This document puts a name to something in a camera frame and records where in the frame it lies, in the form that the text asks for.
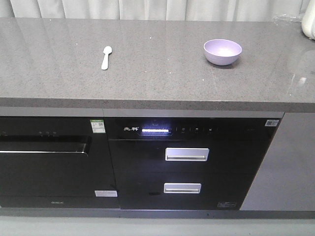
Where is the purple plastic bowl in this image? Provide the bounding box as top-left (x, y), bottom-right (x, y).
top-left (204, 39), bottom-right (242, 66)

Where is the white curtain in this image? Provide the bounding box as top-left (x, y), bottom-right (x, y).
top-left (0, 0), bottom-right (309, 22)

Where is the black drawer sterilizer cabinet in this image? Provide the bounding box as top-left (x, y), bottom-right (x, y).
top-left (105, 117), bottom-right (280, 210)

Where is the black built-in dishwasher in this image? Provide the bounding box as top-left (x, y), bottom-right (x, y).
top-left (0, 117), bottom-right (120, 209)

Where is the white appliance at edge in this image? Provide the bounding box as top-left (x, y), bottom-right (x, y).
top-left (301, 0), bottom-right (315, 40)

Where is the pale green plastic spoon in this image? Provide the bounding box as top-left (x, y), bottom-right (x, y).
top-left (101, 46), bottom-right (112, 70)

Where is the grey cabinet panel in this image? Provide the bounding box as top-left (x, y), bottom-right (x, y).
top-left (241, 113), bottom-right (315, 211)

